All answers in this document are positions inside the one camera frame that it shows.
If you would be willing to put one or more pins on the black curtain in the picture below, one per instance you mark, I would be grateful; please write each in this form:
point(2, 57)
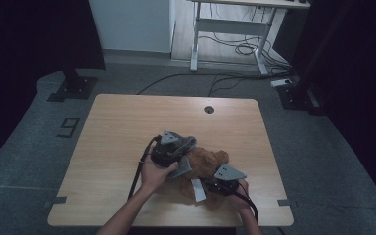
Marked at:
point(29, 49)
point(355, 81)

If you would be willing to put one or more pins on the white power strip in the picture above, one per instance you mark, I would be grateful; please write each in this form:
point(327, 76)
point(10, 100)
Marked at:
point(281, 82)

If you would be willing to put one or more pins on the brown plush teddy bear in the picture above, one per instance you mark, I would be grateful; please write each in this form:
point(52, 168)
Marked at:
point(205, 161)

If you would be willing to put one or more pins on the black tape floor marking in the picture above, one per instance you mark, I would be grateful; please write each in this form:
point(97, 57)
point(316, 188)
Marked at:
point(68, 127)

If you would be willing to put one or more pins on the person's left hand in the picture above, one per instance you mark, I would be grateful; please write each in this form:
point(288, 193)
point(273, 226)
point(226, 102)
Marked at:
point(153, 178)

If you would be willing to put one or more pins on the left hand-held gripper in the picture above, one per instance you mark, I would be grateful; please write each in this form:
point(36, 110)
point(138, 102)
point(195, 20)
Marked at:
point(164, 151)

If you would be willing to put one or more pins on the grey fuzzy cloth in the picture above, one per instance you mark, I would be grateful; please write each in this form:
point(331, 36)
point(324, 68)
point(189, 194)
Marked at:
point(187, 142)

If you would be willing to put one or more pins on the white desk frame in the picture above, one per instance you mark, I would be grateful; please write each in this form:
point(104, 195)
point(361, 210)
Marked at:
point(228, 26)

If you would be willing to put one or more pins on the grey tape piece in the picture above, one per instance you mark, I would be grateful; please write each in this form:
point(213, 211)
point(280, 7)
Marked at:
point(58, 199)
point(284, 202)

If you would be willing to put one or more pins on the person's right hand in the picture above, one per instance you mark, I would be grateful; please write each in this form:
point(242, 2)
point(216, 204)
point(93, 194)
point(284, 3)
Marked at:
point(241, 200)

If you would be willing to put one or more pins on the black stand base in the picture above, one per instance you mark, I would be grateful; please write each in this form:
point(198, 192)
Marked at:
point(297, 96)
point(75, 86)

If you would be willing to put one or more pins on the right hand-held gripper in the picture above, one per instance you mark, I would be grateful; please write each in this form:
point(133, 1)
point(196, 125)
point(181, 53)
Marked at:
point(226, 174)

